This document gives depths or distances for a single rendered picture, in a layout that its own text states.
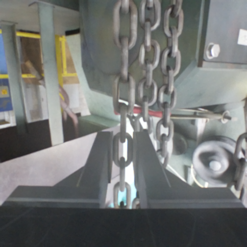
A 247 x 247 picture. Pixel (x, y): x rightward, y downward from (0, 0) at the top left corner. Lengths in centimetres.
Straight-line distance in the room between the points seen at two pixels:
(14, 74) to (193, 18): 81
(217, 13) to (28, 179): 63
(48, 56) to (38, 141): 54
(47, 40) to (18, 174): 42
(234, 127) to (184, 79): 102
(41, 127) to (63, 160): 36
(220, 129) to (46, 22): 107
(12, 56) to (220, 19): 83
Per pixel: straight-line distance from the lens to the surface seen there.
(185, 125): 132
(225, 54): 26
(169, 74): 18
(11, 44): 94
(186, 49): 24
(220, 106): 48
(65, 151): 69
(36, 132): 101
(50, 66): 62
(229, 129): 125
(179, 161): 144
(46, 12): 64
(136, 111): 34
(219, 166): 114
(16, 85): 94
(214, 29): 24
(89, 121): 98
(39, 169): 67
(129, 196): 17
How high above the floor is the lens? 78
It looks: 17 degrees up
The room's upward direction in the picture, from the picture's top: 179 degrees counter-clockwise
